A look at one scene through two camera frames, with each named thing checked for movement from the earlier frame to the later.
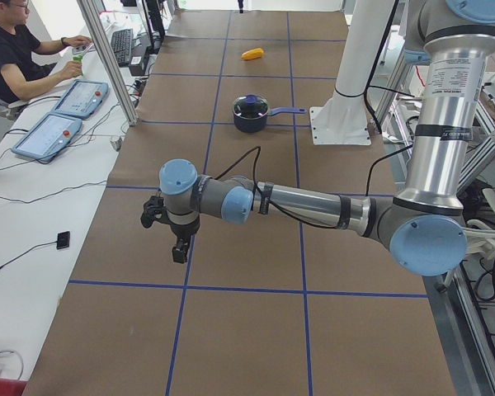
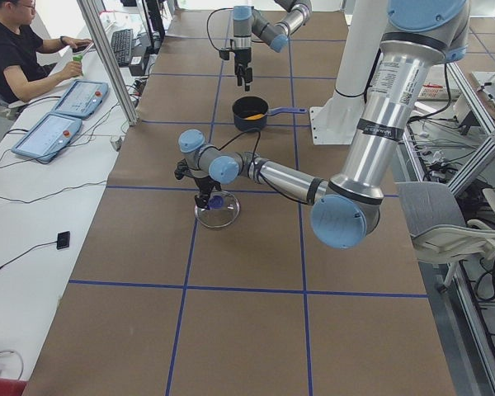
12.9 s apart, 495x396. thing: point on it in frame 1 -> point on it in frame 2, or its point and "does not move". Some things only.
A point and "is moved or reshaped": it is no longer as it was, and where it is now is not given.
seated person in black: [9, 68] does not move
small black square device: [63, 240] does not move
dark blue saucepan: [258, 124] does not move
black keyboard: [122, 44] does not move
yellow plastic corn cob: [252, 54] -> [254, 117]
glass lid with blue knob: [251, 106] is moved or reshaped
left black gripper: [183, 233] -> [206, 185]
